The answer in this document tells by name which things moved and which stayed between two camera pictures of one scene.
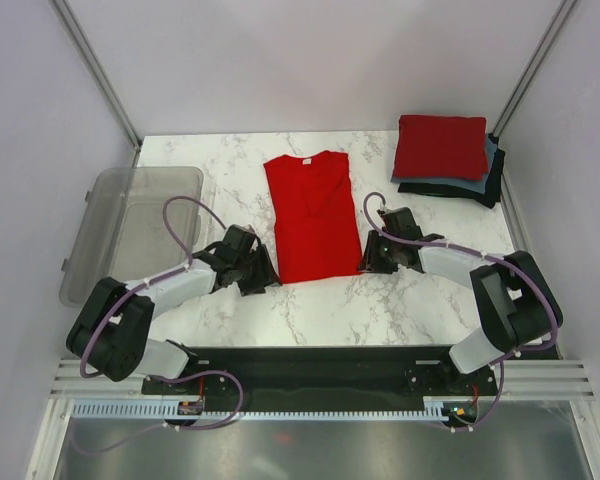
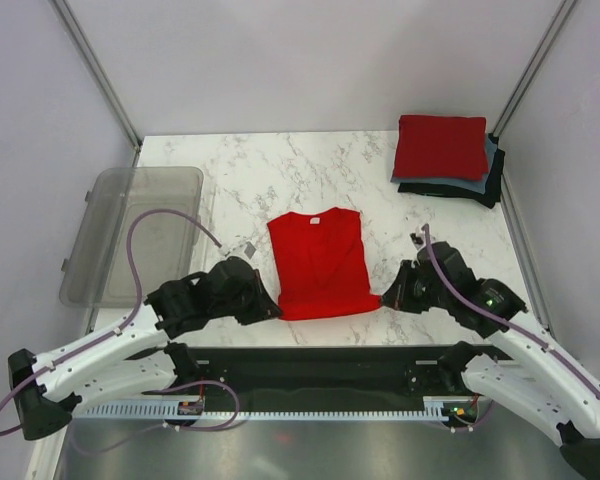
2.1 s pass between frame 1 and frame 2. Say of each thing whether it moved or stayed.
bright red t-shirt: moved
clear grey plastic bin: stayed
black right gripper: moved
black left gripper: moved
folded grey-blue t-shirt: stayed
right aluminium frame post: stayed
